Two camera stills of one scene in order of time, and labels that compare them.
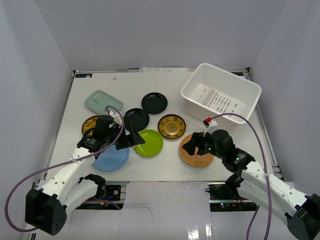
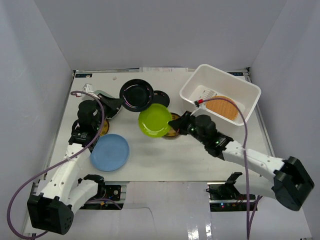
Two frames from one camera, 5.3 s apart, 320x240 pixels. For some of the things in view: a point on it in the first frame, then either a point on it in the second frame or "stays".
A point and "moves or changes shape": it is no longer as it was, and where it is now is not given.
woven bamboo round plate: (195, 160) → (223, 108)
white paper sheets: (163, 69) stays
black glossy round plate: (139, 119) → (137, 95)
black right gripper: (197, 140) → (181, 123)
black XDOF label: (238, 73) stays
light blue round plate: (111, 159) stays
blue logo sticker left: (84, 75) stays
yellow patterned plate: (89, 123) moves or changes shape
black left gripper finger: (136, 137) → (116, 103)
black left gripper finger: (125, 142) → (105, 97)
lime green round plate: (153, 145) → (153, 120)
